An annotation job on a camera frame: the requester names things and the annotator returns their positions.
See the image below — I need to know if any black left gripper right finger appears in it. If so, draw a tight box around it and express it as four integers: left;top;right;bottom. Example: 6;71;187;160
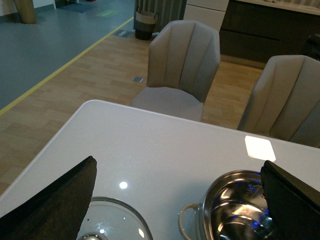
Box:
260;160;320;240

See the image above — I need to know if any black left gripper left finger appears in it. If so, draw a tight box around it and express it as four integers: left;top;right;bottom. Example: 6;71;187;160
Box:
0;156;97;240

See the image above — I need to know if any glass pot lid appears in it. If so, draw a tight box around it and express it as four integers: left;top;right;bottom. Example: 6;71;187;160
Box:
77;196;153;240

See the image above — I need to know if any white electric cooking pot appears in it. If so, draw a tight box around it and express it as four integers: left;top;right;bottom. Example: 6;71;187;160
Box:
178;170;282;240

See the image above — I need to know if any beige chair right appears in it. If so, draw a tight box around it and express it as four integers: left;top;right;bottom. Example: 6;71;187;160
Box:
237;55;320;148

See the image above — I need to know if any beige chair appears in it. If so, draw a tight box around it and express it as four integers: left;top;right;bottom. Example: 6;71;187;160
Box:
237;55;320;148
130;20;221;122

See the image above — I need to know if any dark kitchen counter cabinet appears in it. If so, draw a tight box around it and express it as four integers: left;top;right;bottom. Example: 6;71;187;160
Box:
219;0;320;63

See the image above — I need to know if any beige chair left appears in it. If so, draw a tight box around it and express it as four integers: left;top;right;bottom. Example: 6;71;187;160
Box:
130;20;221;122

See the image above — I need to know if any potted green plant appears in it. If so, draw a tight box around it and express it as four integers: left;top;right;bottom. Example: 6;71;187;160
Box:
13;0;37;24

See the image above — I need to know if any woven basket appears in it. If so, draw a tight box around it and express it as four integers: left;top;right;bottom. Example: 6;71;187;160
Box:
134;6;159;41

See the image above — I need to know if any white pillar cabinet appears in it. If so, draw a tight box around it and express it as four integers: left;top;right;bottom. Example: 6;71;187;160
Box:
183;0;229;32

